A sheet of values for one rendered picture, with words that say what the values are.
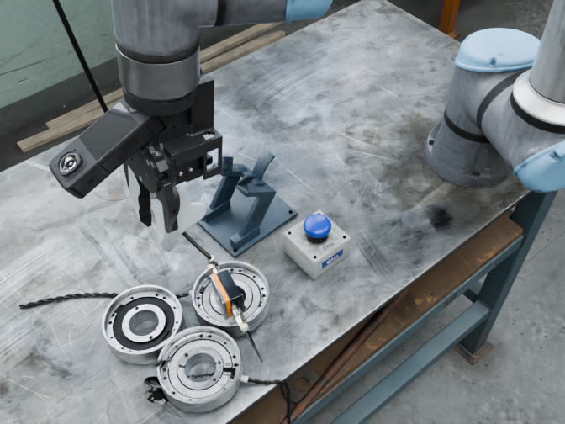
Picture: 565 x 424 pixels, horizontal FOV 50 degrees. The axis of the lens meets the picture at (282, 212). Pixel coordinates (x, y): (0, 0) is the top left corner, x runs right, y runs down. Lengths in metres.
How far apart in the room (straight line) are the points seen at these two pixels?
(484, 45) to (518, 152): 0.18
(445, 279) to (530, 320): 0.71
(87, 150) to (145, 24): 0.15
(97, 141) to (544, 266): 1.63
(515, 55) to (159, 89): 0.54
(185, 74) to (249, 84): 0.65
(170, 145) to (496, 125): 0.47
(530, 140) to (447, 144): 0.21
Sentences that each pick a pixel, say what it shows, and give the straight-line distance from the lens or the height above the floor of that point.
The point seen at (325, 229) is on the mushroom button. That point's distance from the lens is 0.85.
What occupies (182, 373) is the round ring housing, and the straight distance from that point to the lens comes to 0.80.
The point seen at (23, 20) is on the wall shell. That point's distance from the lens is 2.36.
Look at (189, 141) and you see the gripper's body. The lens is 0.63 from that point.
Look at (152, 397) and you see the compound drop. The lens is 0.82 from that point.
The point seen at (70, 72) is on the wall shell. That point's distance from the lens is 2.52.
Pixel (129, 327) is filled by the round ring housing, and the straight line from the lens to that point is 0.85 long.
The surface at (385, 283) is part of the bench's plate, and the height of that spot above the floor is 0.80.
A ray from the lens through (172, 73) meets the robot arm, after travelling 0.56.
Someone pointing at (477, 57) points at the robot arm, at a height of 1.03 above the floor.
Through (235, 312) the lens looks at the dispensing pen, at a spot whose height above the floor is 0.86.
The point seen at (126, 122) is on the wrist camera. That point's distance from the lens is 0.61.
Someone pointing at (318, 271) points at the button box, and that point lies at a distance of 0.88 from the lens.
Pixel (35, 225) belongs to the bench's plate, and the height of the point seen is 0.80.
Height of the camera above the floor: 1.54
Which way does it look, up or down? 49 degrees down
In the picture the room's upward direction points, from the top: 2 degrees counter-clockwise
